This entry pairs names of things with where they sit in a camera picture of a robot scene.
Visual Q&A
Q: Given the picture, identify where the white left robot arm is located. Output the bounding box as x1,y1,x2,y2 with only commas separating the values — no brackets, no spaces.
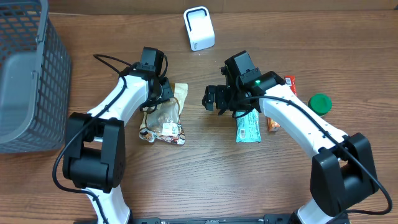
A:
52,47,173,224

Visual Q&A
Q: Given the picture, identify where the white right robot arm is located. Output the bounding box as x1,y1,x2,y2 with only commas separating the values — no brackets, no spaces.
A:
202,51,381,223

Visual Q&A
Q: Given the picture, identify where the teal wet wipes packet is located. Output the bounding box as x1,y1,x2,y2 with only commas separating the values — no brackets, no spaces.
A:
236,110,261,142

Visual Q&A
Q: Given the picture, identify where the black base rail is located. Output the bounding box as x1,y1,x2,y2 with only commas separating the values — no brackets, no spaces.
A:
134,214,290,224

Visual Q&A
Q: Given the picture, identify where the small orange tissue pack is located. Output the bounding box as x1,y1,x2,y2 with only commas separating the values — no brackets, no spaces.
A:
267,117,280,133

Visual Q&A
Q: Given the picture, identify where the beige snack pouch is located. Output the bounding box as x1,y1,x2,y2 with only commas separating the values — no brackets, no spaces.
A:
139,83,188,145

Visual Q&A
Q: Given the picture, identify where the dark plastic mesh basket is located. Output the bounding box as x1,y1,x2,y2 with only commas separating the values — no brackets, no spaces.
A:
1,0,72,154

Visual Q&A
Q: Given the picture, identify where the white barcode scanner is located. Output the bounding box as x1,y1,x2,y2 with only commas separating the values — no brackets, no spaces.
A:
183,6,215,51

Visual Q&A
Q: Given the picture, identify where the red candy bar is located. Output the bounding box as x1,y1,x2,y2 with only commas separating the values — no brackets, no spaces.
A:
284,75,297,96

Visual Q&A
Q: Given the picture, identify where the green lid jar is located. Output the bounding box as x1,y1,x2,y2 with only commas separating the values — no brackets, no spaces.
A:
307,93,332,116

